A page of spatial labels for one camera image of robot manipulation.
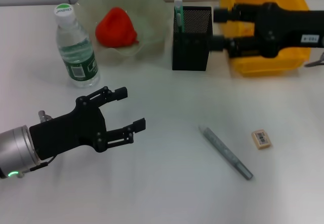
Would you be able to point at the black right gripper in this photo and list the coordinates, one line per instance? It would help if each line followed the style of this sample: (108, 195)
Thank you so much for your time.
(286, 29)

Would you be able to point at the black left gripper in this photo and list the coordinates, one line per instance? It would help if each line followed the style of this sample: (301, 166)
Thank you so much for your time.
(65, 132)

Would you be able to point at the green pen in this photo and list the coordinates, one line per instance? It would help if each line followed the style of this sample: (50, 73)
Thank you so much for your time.
(179, 16)

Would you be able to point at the clear green-label water bottle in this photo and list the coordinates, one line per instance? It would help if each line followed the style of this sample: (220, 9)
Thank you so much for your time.
(76, 44)

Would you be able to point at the grey pen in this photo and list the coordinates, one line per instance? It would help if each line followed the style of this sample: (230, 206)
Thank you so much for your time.
(227, 155)

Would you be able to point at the beige eraser with barcode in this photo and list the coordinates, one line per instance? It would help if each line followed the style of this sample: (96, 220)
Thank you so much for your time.
(261, 140)

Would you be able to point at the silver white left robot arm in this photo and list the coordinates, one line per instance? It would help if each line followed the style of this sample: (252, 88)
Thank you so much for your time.
(15, 150)

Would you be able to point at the black mesh pen holder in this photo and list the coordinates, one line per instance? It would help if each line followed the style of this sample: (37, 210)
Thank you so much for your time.
(192, 49)

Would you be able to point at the green glass fruit plate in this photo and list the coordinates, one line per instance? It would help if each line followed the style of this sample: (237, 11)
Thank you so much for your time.
(152, 18)

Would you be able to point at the yellow plastic bin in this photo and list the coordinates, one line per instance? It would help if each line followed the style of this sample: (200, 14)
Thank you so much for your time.
(268, 65)

